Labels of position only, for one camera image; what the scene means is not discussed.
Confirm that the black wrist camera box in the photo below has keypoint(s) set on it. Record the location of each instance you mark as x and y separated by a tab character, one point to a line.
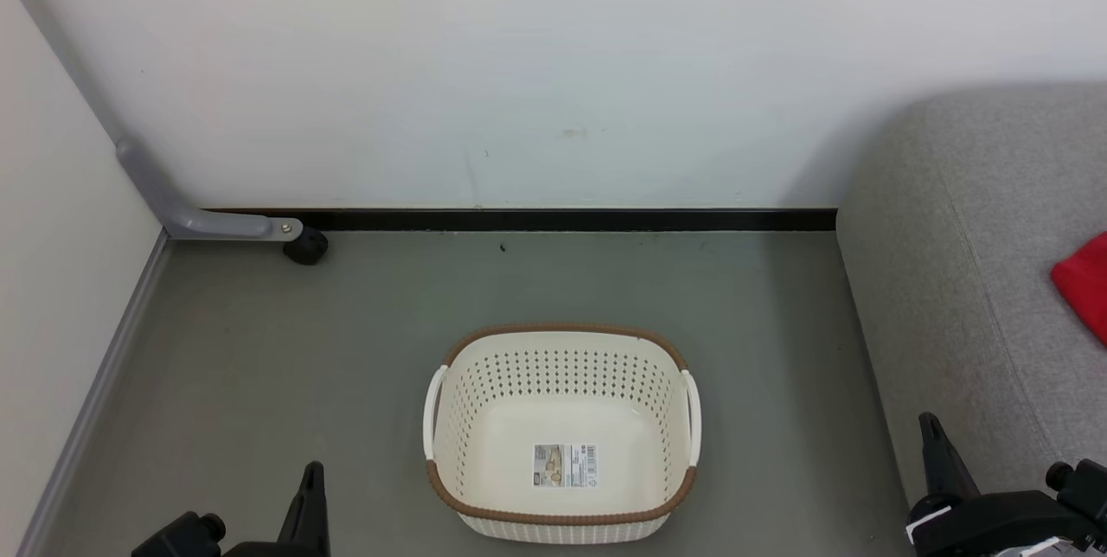
1081	492
177	535

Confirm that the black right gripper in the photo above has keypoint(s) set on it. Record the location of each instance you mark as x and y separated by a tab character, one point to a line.
995	527

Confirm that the black round frame foot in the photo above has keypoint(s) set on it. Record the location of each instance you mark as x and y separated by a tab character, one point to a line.
306	247

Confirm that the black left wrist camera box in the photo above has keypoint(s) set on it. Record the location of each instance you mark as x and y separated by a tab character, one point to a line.
177	535

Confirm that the white laundry basket brown rim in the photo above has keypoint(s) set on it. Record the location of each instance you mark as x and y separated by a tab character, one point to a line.
562	419

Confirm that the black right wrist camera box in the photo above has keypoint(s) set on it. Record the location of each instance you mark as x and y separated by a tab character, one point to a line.
1081	492

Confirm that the grey metal frame leg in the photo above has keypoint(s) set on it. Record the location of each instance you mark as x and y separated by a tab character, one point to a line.
207	224

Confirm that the grey fabric sofa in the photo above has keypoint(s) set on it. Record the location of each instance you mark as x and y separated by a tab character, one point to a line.
969	263

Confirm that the grey baseboard strip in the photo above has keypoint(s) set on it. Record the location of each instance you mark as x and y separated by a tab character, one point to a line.
95	401

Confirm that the black baseboard strip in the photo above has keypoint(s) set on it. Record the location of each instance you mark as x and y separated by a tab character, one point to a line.
562	220

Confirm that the red garment with white trim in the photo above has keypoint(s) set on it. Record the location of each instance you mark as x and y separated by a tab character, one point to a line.
1085	284

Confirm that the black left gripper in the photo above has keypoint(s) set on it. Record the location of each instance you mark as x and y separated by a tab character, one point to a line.
251	550

